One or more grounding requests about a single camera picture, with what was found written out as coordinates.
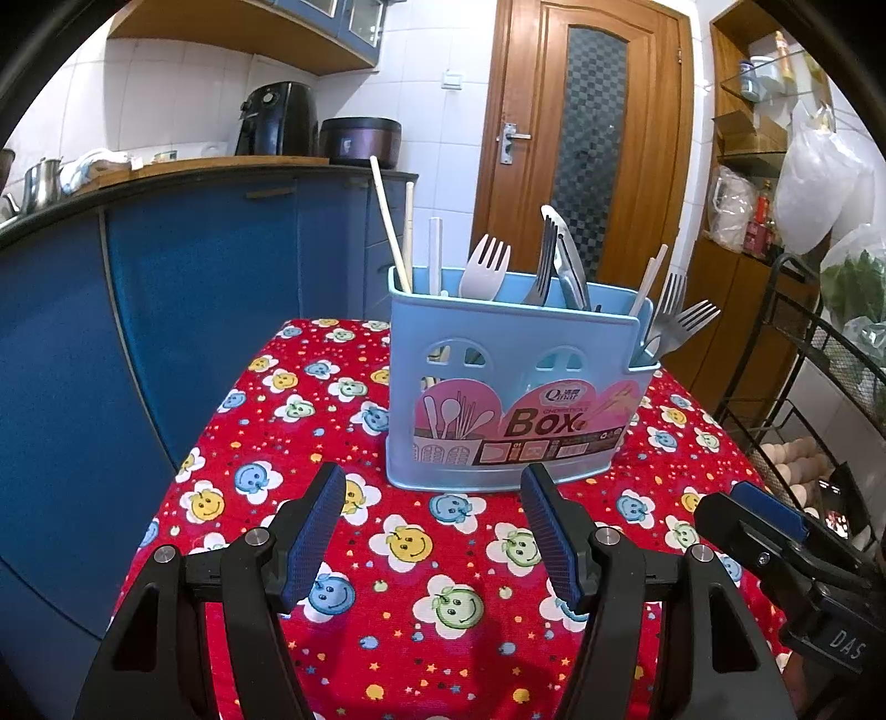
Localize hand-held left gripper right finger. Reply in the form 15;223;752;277
519;462;797;720

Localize black wire rack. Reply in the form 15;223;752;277
713;253;886;549

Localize blue wooden upper cabinet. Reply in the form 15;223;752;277
107;0;389;76

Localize brown wooden door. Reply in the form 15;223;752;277
474;0;693;286

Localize white plastic jar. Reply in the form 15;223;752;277
751;55;783;95

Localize dark rice cooker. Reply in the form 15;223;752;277
318;116;404;170

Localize clear bag of goods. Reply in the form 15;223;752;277
709;166;760;252

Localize white plastic bag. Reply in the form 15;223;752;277
771;100;880;254

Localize white plastic fork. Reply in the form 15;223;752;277
459;234;512;301

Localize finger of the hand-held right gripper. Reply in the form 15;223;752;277
694;480;833;591

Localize black air fryer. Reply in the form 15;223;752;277
235;81;320;157

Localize white cloth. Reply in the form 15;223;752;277
59;148;132;196

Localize red floral tablecloth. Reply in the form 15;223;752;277
111;317;791;720

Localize long wooden chopstick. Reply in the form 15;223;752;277
369;156;414;292

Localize silver door handle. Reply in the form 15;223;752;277
498;122;533;166

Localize red sauce bottles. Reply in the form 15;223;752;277
744;181;783;261

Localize row of brown eggs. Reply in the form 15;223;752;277
758;436;874;549

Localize blue plastic utensil holder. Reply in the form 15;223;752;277
385;265;663;494

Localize wooden shelf cabinet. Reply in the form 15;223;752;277
657;0;835;418

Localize blue kitchen base cabinet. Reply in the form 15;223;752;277
0;166;420;646

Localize silver metal utensil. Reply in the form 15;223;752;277
540;205;594;312

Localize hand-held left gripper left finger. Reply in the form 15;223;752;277
73;462;347;720

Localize bag of green vegetables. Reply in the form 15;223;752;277
820;222;886;369

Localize brown cardboard box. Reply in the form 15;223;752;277
713;111;790;157

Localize metal kettle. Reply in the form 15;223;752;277
20;158;63;213

